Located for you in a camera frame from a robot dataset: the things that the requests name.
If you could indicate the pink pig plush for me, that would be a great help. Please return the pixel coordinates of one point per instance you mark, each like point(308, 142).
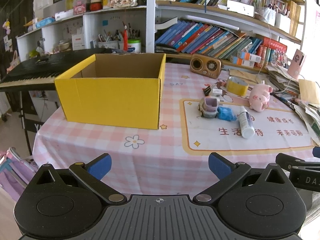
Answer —
point(259, 97)

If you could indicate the white spray bottle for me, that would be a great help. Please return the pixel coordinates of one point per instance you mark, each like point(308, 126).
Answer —
point(246, 125)

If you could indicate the black electronic keyboard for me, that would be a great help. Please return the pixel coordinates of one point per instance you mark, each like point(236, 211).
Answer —
point(40, 73)

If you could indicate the blue wrapper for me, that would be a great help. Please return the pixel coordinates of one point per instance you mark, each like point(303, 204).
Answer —
point(226, 114)

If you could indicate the white power adapter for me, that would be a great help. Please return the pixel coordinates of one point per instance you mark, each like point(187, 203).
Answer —
point(216, 92)

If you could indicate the yellow tape roll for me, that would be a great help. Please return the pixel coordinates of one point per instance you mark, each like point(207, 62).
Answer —
point(237, 86)

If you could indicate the row of leaning books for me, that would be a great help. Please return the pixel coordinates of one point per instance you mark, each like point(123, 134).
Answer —
point(192, 37)

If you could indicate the brown retro radio speaker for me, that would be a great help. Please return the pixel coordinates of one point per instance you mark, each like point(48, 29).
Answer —
point(206, 66)

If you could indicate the brown envelope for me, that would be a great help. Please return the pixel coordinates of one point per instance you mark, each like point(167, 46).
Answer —
point(309, 91)

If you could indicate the stack of papers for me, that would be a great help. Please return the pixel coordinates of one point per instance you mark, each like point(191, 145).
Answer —
point(287, 90)

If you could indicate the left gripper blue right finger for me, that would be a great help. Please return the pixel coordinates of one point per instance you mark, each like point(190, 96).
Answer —
point(229, 174)

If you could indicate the black binder clip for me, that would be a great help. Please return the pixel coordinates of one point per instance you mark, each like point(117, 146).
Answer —
point(207, 90)

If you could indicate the grey purple toy car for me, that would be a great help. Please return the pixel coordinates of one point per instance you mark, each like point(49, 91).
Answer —
point(208, 107)

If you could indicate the white bookshelf unit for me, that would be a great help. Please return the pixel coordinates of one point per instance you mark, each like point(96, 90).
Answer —
point(93, 23)

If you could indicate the yellow cardboard box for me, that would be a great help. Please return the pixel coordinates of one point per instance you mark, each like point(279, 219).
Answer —
point(114, 90)

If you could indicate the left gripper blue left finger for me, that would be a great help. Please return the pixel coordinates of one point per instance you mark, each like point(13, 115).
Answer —
point(91, 174)

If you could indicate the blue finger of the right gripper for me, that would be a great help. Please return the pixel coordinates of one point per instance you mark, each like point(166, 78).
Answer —
point(287, 162)
point(316, 152)

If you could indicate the red bottle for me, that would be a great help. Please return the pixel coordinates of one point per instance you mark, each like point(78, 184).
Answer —
point(125, 40)

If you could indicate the pink checkered tablecloth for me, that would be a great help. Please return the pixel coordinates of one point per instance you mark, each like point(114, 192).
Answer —
point(174, 158)

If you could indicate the white green lidded jar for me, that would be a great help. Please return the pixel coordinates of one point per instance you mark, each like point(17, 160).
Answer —
point(134, 46)

